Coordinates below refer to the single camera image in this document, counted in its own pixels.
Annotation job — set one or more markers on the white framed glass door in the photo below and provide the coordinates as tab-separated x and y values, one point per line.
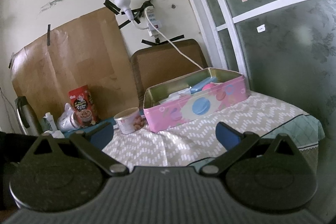
285	48

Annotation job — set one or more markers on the small white bottle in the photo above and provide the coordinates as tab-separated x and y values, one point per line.
51	127

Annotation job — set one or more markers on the white snack tub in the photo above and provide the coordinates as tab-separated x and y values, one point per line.
129	120

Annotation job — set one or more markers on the white light bulb socket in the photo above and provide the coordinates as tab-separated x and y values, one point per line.
124	5

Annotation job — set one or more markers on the white plastic bag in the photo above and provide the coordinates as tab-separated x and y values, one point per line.
68	121

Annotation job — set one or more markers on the brown chair back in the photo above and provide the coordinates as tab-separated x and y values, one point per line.
158	64

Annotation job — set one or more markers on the teal blue mat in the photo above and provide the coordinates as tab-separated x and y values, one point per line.
92	128

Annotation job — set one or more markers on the pink macaron tin box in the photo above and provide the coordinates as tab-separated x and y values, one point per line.
230	89

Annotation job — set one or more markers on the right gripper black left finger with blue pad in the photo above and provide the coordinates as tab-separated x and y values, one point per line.
78	155

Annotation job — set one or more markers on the blue white tissue pack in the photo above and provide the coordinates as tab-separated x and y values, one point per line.
176	95

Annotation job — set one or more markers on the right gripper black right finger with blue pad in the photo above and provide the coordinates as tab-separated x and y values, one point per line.
251	153

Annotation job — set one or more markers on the patterned beige tablecloth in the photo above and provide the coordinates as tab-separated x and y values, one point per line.
195	142

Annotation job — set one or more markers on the large brown cardboard sheet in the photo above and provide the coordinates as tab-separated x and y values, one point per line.
87	51

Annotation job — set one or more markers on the red cocoa box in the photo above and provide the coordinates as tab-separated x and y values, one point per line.
83	105

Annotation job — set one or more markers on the white power strip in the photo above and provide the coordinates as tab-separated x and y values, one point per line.
153	24

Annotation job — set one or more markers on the pink fluffy soft ball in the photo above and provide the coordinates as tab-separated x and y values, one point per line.
208	86

